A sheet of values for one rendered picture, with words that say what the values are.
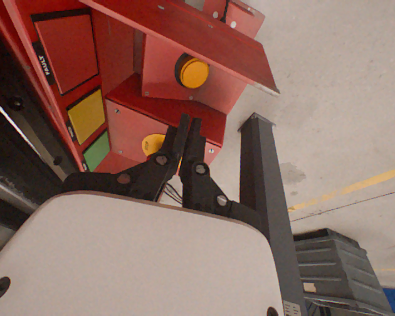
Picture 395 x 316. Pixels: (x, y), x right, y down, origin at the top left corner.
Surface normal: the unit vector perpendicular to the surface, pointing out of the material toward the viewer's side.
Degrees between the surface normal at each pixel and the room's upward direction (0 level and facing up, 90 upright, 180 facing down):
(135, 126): 0
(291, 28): 0
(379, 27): 0
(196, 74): 35
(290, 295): 90
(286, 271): 90
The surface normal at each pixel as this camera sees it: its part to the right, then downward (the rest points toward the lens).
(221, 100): -0.21, 0.73
